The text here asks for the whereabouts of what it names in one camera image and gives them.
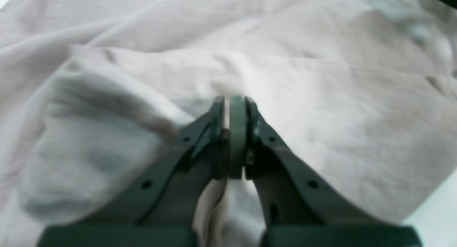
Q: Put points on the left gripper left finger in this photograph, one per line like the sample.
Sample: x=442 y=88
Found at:
x=159 y=207

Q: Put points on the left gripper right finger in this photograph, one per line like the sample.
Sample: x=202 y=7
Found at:
x=300 y=208

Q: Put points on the mauve t-shirt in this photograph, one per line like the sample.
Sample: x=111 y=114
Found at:
x=94 y=91

